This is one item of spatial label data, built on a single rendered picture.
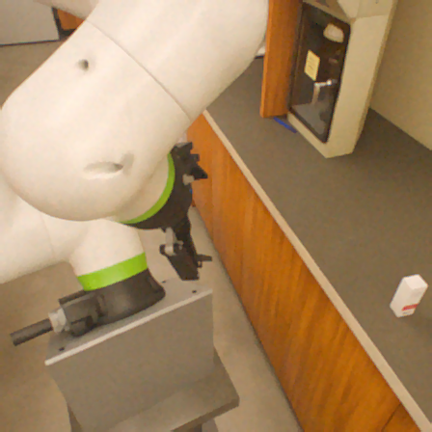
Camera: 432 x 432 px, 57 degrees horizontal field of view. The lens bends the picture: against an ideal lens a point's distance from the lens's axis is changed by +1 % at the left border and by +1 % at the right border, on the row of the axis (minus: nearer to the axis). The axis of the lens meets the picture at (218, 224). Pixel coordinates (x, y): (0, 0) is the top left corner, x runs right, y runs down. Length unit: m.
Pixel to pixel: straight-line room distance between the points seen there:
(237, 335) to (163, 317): 1.42
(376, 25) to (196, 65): 1.15
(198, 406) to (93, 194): 0.65
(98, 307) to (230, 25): 0.54
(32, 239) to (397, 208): 1.06
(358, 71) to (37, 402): 1.83
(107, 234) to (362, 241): 0.76
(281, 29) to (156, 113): 1.40
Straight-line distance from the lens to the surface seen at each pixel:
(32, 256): 0.68
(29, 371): 2.14
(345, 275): 1.10
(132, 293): 0.70
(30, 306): 2.37
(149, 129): 0.27
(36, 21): 6.12
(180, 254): 0.48
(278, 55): 1.69
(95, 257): 0.69
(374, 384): 1.12
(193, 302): 0.66
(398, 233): 1.27
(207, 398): 0.87
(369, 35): 1.39
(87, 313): 0.71
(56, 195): 0.28
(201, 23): 0.28
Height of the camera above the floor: 1.74
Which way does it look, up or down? 42 degrees down
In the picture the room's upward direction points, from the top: straight up
